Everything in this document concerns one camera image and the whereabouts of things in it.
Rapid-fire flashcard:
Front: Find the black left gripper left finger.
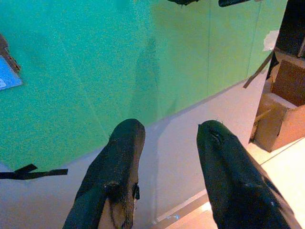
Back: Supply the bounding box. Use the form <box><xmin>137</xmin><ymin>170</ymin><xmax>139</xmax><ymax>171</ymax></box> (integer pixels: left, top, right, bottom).
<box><xmin>62</xmin><ymin>118</ymin><xmax>146</xmax><ymax>229</ymax></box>

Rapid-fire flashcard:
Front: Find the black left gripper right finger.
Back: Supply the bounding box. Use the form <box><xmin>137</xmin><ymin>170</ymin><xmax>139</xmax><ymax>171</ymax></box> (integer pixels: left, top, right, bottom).
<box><xmin>196</xmin><ymin>120</ymin><xmax>302</xmax><ymax>229</ymax></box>

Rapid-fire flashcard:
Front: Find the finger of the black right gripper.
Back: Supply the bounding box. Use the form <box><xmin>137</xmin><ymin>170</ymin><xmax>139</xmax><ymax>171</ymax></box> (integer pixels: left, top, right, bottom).
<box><xmin>218</xmin><ymin>0</ymin><xmax>254</xmax><ymax>7</ymax></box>
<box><xmin>166</xmin><ymin>0</ymin><xmax>201</xmax><ymax>6</ymax></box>

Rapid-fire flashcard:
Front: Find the white paper scrap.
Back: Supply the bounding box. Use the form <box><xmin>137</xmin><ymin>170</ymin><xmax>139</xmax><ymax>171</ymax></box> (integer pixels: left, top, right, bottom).
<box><xmin>263</xmin><ymin>30</ymin><xmax>279</xmax><ymax>52</ymax></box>

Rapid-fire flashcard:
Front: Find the light cardboard box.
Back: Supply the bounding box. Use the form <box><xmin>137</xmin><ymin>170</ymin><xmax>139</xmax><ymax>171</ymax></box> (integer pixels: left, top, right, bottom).
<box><xmin>249</xmin><ymin>93</ymin><xmax>305</xmax><ymax>153</ymax></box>

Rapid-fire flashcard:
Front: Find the dark tape strip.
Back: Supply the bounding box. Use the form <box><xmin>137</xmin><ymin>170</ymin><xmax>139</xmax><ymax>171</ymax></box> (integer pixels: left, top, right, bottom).
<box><xmin>243</xmin><ymin>51</ymin><xmax>275</xmax><ymax>89</ymax></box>

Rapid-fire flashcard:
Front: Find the black tape strip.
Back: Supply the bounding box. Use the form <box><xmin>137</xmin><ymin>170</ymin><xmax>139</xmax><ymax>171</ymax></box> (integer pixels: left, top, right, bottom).
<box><xmin>0</xmin><ymin>164</ymin><xmax>69</xmax><ymax>180</ymax></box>

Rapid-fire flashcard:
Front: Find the green felt board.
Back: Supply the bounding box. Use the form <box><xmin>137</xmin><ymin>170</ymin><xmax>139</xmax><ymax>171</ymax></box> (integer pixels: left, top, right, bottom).
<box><xmin>0</xmin><ymin>0</ymin><xmax>289</xmax><ymax>173</ymax></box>

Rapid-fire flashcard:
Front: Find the brown cardboard box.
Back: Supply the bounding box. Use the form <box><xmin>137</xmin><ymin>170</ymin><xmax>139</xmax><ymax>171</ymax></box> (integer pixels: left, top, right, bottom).
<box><xmin>270</xmin><ymin>59</ymin><xmax>305</xmax><ymax>107</ymax></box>

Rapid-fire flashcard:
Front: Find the blue paper sheet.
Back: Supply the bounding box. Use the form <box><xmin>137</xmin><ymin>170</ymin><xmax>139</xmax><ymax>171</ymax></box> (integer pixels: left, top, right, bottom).
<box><xmin>0</xmin><ymin>55</ymin><xmax>23</xmax><ymax>91</ymax></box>

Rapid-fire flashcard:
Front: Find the brown ragged cardboard piece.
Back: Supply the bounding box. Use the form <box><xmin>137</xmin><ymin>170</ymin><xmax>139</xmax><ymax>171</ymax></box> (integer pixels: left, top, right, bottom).
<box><xmin>0</xmin><ymin>33</ymin><xmax>21</xmax><ymax>73</ymax></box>

